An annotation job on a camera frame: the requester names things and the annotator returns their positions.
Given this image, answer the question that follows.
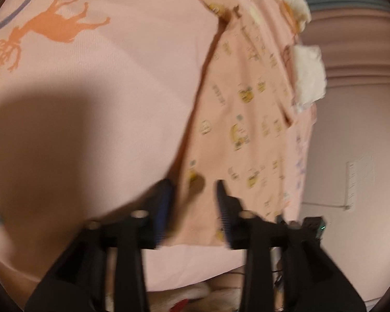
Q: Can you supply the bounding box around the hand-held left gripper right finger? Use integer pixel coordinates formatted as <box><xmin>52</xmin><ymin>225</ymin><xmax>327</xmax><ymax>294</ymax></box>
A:
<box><xmin>215</xmin><ymin>179</ymin><xmax>366</xmax><ymax>312</ymax></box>

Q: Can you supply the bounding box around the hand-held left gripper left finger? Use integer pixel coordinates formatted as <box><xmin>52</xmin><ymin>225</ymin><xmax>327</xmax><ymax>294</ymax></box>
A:
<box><xmin>24</xmin><ymin>178</ymin><xmax>176</xmax><ymax>312</ymax></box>

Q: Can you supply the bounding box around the pink printed small garment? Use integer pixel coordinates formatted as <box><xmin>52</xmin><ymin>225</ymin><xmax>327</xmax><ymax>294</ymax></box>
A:
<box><xmin>171</xmin><ymin>2</ymin><xmax>316</xmax><ymax>246</ymax></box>

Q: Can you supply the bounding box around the pink deer print bed sheet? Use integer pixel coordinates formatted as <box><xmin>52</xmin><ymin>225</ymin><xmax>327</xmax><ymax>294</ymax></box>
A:
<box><xmin>0</xmin><ymin>0</ymin><xmax>316</xmax><ymax>296</ymax></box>

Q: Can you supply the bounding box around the white fluffy folded cloth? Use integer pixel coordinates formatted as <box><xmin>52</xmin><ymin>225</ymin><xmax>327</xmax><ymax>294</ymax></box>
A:
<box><xmin>291</xmin><ymin>45</ymin><xmax>327</xmax><ymax>114</ymax></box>

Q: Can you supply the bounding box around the pink curtain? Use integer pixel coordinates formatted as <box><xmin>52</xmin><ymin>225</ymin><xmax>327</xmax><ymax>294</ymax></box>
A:
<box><xmin>296</xmin><ymin>6</ymin><xmax>390</xmax><ymax>105</ymax></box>

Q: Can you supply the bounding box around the white wall socket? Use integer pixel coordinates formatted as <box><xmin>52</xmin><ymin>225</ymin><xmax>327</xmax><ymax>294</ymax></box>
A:
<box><xmin>346</xmin><ymin>156</ymin><xmax>376</xmax><ymax>210</ymax></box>

